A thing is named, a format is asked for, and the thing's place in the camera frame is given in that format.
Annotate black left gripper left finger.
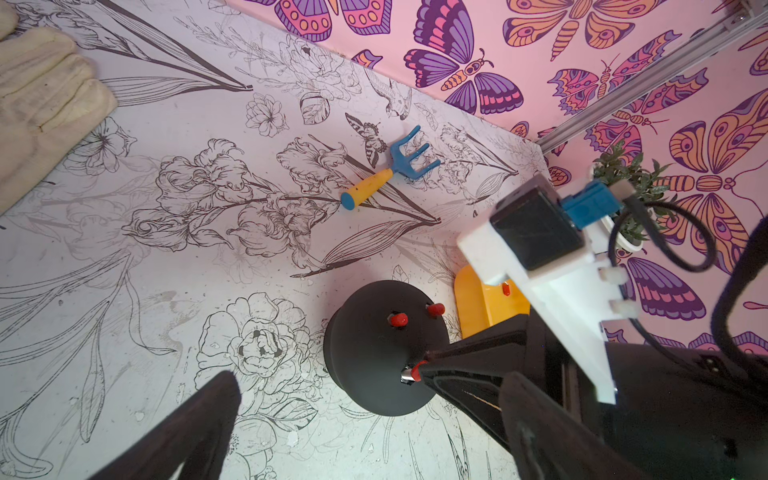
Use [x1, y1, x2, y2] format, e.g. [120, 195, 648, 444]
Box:
[92, 371, 241, 479]

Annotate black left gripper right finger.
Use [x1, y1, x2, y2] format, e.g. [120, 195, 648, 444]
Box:
[499, 373, 647, 479]

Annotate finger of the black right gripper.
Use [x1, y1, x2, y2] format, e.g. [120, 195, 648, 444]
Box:
[418, 314, 529, 447]

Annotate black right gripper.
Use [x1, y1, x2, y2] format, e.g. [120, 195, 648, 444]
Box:
[457, 176, 767, 479]

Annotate red screw sleeve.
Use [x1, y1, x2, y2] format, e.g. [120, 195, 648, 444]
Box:
[426, 303, 446, 318]
[407, 360, 427, 382]
[388, 312, 409, 329]

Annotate black round screw base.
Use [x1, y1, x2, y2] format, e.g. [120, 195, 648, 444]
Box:
[323, 280, 450, 417]

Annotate silver protruding screw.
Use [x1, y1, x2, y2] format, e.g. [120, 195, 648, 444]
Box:
[400, 368, 416, 385]

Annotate yellow plastic tray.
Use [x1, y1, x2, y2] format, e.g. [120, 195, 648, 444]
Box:
[454, 265, 531, 339]

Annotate potted green plant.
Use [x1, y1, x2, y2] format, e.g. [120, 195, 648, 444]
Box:
[589, 141, 669, 253]

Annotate blue yellow garden fork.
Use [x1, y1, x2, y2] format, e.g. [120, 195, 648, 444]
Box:
[340, 125, 441, 211]

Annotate cream fabric glove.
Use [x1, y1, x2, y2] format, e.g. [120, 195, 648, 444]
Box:
[1, 1, 117, 212]

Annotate aluminium cage frame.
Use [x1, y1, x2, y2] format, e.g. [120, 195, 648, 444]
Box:
[536, 1, 767, 152]

